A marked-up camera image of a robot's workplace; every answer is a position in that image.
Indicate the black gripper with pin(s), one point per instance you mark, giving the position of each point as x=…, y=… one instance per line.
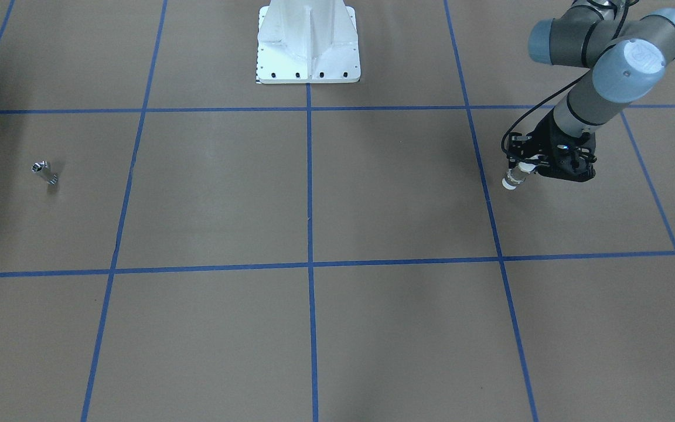
x=544, y=132

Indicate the white PPR pipe fitting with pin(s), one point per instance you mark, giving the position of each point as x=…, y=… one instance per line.
x=515, y=177

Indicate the chrome tee valve fitting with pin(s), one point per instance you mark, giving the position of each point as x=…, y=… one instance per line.
x=44, y=170

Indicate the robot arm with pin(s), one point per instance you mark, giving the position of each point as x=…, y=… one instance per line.
x=623, y=61

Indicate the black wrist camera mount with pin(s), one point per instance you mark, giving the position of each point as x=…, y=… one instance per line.
x=519, y=147

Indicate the white pedestal column base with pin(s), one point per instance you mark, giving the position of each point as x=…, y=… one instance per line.
x=307, y=42

